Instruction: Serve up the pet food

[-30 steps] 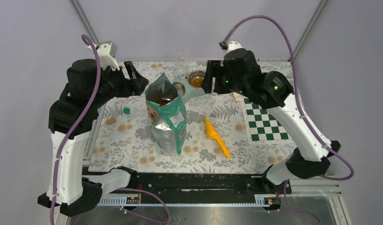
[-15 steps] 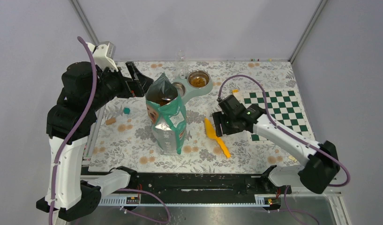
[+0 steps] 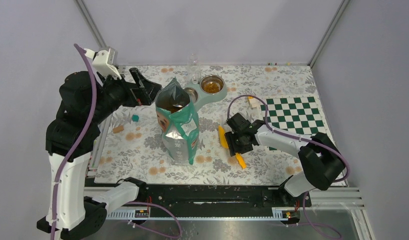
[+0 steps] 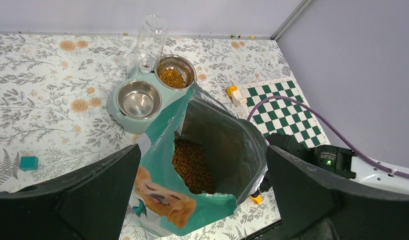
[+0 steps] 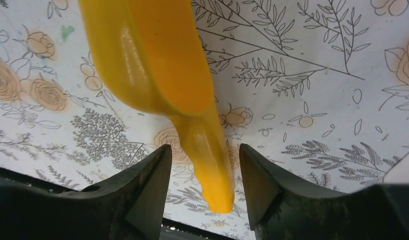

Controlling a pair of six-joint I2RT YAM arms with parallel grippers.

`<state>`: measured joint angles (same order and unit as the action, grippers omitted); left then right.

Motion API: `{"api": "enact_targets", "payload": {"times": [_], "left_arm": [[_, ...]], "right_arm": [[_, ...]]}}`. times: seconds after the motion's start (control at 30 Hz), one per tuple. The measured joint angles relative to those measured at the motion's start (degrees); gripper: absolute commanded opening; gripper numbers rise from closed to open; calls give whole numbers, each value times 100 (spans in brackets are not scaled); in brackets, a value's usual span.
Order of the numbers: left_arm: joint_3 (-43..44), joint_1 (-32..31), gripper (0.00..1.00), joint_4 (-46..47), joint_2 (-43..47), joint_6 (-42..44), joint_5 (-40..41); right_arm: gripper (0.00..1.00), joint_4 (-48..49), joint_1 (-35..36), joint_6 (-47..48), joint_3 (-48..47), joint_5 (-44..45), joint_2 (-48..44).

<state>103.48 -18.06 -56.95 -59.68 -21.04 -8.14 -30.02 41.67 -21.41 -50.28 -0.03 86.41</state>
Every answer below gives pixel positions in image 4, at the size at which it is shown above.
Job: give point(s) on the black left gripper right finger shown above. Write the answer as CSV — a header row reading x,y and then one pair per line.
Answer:
x,y
316,204

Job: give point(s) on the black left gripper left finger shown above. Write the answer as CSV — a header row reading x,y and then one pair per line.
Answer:
x,y
89,203

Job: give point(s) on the orange plastic scoop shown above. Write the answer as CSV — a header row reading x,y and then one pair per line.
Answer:
x,y
256,199

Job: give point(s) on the green pet food bag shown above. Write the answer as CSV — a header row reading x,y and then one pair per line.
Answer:
x,y
234,150

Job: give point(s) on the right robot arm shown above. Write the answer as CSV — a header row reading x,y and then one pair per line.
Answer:
x,y
345,163

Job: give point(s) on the small teal cube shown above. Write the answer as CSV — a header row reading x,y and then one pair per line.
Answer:
x,y
29,163

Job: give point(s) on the mint green double bowl stand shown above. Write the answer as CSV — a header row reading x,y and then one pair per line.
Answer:
x,y
173,103

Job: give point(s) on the green white checkerboard mat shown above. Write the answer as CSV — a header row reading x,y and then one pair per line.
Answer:
x,y
282,116

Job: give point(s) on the brown kibble in bag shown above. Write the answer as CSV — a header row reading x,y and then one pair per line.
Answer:
x,y
190,164

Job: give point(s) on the floral patterned table mat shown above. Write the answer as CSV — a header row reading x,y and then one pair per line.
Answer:
x,y
53,105

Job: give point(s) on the white yellow toy block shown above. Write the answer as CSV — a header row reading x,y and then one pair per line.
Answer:
x,y
236,96

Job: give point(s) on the clear water bottle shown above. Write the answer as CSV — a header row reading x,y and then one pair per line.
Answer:
x,y
152,35

